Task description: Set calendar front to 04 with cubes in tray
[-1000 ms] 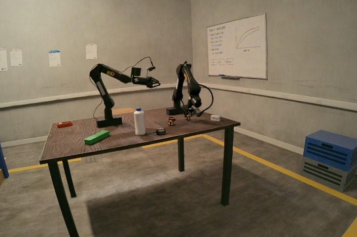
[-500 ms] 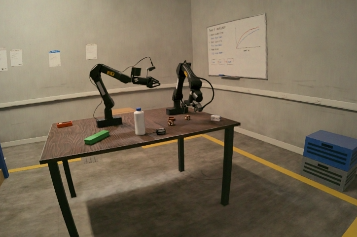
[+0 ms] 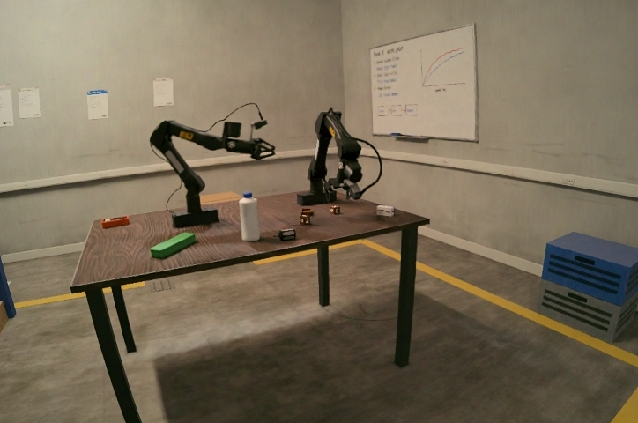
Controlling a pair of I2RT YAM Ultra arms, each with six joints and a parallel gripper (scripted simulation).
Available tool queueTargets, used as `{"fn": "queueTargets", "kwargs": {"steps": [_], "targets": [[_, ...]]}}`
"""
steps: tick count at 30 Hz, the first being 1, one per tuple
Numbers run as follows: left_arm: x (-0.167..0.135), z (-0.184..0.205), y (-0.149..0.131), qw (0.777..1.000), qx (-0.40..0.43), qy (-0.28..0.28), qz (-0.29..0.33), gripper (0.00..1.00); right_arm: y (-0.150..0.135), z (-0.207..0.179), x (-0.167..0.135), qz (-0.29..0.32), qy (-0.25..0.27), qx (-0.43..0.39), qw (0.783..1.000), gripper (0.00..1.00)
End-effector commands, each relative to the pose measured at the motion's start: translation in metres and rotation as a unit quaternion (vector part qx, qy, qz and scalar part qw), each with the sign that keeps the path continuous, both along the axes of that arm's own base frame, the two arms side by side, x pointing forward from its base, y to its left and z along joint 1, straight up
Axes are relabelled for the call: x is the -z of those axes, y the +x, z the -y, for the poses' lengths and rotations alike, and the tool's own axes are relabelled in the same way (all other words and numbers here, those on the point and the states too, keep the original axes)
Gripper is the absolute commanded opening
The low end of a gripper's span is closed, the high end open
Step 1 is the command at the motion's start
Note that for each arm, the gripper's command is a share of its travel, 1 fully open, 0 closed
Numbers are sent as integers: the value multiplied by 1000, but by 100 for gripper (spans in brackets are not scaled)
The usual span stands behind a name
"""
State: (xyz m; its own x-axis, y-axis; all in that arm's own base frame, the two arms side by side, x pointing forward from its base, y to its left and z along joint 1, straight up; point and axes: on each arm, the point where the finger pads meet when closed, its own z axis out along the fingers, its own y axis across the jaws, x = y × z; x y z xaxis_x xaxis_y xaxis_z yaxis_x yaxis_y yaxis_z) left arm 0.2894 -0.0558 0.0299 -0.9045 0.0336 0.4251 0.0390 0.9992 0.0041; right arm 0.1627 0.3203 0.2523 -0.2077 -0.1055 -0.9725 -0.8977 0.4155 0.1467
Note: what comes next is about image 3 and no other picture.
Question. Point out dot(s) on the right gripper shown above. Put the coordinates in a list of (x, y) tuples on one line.
[(244, 147)]

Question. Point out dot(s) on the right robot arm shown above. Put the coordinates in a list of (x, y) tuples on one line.
[(193, 183)]

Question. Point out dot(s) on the orange rectangular block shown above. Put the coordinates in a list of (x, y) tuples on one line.
[(124, 220)]

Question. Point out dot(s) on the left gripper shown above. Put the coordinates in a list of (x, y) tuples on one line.
[(340, 182)]

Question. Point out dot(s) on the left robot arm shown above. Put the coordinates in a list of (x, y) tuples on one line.
[(347, 147)]

